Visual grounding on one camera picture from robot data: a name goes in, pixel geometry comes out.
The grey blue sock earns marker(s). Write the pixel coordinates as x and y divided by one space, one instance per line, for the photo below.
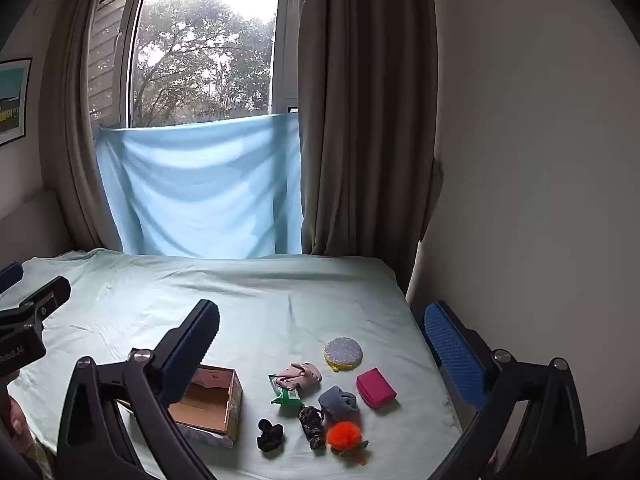
337 402

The brown curtain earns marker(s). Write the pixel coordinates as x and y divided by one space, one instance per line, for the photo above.
65 135
360 110

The window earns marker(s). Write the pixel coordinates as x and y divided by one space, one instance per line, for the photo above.
200 35

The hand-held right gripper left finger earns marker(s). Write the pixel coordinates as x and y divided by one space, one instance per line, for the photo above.
190 355

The person's left hand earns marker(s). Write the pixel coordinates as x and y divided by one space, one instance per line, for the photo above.
14 417

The black scrunchie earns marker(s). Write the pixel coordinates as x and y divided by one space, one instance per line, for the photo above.
270 435

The orange fluffy pom-pom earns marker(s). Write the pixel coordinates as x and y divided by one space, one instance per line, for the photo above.
342 435

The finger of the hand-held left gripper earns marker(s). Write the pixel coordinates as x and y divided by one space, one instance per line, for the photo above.
47 294
11 275

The magenta zip pouch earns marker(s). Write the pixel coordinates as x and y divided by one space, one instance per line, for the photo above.
375 387

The yellow grey foot scrubber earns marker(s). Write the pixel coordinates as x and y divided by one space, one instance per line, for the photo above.
340 352

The framed wall picture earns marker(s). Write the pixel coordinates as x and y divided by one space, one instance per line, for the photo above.
12 100

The pink cloth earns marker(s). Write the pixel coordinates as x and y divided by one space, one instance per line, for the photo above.
300 375

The cardboard box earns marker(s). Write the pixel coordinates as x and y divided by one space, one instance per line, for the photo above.
210 405

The light blue hanging sheet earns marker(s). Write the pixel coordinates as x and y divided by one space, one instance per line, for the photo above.
200 185

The white padded headboard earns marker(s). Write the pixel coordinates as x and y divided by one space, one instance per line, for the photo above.
35 220

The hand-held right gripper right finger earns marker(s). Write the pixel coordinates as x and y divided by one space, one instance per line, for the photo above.
455 355

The dark patterned scrunchie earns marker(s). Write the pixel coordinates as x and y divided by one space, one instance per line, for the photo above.
311 427

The green tissue packet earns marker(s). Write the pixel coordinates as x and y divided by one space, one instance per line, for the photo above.
287 397

